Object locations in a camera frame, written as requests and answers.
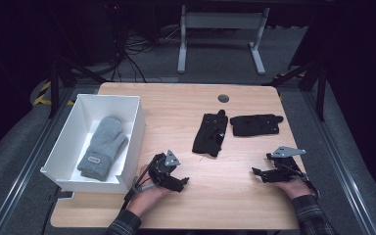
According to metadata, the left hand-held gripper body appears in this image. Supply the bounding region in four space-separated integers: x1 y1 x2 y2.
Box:
149 149 182 190

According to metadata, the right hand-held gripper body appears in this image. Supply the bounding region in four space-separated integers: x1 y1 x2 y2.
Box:
265 145 307 184

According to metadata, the black glove with buckle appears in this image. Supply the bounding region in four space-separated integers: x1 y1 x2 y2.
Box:
191 109 229 159

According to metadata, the grey mitten with label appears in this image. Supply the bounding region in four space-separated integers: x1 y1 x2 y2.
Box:
76 116 130 182

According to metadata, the white box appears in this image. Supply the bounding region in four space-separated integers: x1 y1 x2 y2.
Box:
40 93 147 195

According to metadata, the person's right hand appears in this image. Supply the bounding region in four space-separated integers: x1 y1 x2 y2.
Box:
273 177 316 201

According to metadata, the person's left hand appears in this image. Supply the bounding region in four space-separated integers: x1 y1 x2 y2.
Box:
126 164 173 217

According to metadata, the black tripod stand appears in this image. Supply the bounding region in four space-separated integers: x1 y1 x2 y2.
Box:
47 53 110 119
261 57 328 122

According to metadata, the yellow black hazard tape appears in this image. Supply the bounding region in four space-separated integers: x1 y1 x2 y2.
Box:
32 80 76 107

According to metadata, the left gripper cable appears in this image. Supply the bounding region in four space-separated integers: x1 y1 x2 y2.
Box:
120 160 160 210

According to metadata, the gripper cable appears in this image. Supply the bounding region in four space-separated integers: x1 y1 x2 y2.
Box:
120 160 160 210
302 177 321 200

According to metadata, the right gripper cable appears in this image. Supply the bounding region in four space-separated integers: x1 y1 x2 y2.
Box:
302 177 321 200

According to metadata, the metal floor rail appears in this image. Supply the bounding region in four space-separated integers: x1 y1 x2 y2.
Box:
0 86 79 235
302 87 376 235

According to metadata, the bundle of floor cables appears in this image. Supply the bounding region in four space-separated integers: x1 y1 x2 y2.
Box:
109 19 184 83

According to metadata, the white metal desk frame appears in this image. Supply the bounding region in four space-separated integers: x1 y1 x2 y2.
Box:
176 4 271 75

